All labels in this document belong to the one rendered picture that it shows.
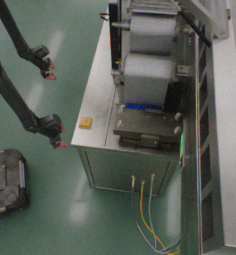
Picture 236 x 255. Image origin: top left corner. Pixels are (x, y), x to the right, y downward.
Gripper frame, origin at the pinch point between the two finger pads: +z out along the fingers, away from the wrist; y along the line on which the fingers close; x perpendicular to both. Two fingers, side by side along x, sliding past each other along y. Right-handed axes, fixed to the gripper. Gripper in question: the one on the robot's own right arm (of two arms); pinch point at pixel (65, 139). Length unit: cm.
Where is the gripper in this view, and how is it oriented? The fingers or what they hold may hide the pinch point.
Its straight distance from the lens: 145.5
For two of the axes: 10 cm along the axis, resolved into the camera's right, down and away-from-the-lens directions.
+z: 4.9, 3.5, 8.0
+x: -8.3, 4.5, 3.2
